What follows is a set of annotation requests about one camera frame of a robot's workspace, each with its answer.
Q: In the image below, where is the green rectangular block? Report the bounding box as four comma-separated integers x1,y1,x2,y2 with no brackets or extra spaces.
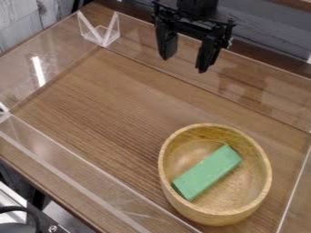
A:
171,145,242,201

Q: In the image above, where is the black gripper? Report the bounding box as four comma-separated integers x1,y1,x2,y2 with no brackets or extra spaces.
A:
153,0,237,73

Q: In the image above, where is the brown wooden bowl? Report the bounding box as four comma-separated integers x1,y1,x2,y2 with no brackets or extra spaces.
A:
158,123,273,226

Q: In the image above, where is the black cable bottom left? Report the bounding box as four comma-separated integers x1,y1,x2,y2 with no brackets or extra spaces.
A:
0,206,45,233

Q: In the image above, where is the clear acrylic corner bracket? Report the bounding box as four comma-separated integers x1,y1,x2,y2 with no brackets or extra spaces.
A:
77,11,121,47

